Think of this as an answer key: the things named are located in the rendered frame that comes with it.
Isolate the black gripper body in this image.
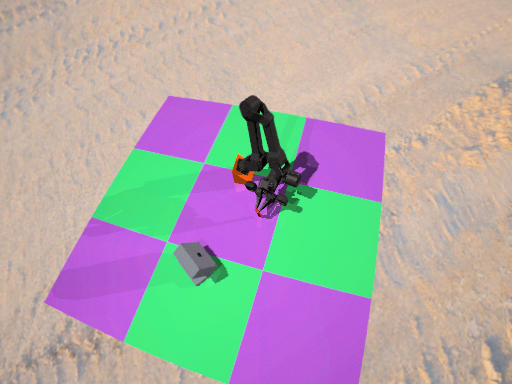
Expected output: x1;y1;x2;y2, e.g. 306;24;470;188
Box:
245;175;288;206

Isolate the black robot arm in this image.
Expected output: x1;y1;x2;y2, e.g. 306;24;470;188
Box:
236;95;301;193

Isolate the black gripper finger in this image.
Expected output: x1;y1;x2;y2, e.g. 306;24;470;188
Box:
259;196;274;212
255;191;263;210

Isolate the grey sloped panel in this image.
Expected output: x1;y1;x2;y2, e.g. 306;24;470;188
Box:
173;242;218;286

